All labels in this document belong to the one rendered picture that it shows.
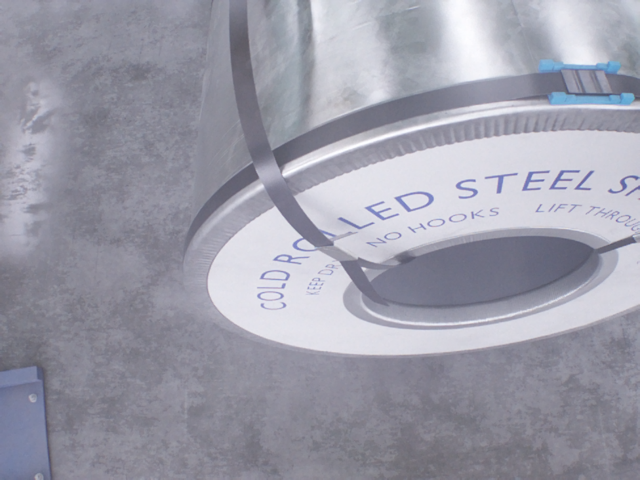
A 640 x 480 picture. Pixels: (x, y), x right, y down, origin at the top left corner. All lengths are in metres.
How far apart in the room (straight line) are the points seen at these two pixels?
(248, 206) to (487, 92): 0.35
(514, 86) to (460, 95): 0.06
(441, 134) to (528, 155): 0.13
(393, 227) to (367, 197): 0.11
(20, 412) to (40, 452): 0.16
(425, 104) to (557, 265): 0.79
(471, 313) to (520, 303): 0.13
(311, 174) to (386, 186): 0.10
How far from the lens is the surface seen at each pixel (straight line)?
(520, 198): 0.82
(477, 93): 0.65
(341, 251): 0.77
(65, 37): 2.99
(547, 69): 0.68
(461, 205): 0.81
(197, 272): 0.98
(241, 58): 0.76
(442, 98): 0.64
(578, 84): 0.67
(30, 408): 2.08
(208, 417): 1.87
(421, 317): 1.36
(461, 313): 1.40
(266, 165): 0.70
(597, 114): 0.68
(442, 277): 1.43
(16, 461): 2.09
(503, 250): 1.45
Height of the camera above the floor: 1.82
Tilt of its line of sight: 65 degrees down
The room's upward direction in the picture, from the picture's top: 1 degrees counter-clockwise
